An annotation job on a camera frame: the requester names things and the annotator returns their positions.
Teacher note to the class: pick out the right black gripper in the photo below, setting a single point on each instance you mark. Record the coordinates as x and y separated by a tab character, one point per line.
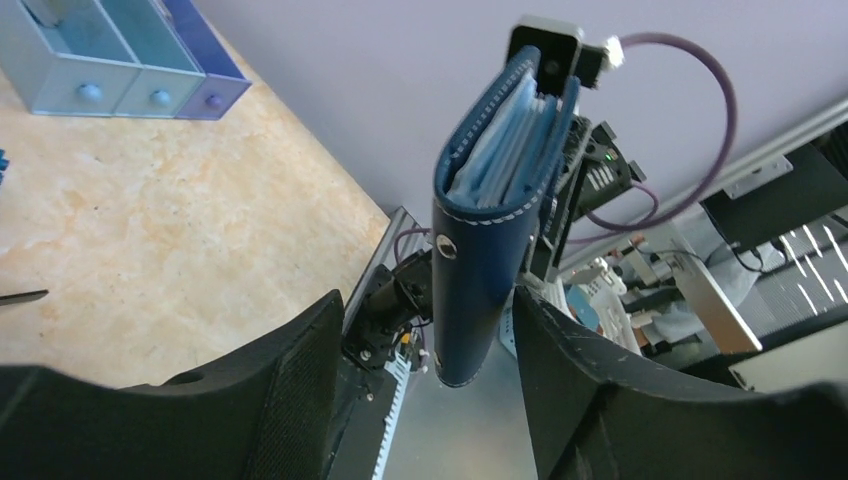
595	172

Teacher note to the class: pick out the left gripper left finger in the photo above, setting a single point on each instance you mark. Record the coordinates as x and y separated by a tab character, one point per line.
262	411

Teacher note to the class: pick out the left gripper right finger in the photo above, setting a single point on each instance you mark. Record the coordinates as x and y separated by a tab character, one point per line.
598	411

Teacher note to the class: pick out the dark blue card holder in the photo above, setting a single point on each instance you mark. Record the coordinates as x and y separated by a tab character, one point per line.
490	182

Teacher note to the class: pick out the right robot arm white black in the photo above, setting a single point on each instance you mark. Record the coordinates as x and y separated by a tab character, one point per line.
399	300

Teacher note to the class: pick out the purple drawer right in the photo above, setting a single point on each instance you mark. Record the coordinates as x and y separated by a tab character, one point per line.
223	82

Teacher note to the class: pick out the light blue drawer middle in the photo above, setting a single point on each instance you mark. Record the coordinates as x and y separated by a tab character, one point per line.
168	76

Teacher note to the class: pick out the light blue drawer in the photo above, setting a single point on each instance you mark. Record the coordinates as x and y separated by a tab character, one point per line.
65	57
168	76

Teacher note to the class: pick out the light blue drawer left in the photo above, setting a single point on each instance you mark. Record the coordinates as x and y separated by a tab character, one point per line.
65	57

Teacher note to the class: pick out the white cable duct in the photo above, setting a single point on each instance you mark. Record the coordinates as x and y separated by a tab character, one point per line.
399	370

